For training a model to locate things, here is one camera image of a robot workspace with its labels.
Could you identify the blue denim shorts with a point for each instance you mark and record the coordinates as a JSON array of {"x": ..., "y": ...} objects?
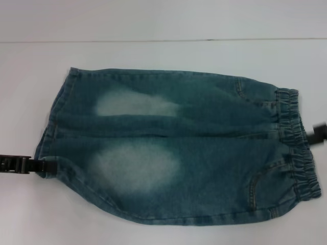
[{"x": 204, "y": 166}]

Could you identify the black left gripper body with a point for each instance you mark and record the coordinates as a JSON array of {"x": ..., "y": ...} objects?
[{"x": 14, "y": 164}]

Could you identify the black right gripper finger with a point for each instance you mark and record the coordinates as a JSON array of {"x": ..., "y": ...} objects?
[{"x": 318, "y": 134}]

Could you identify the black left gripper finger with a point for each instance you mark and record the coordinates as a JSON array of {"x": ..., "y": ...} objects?
[{"x": 43, "y": 165}]

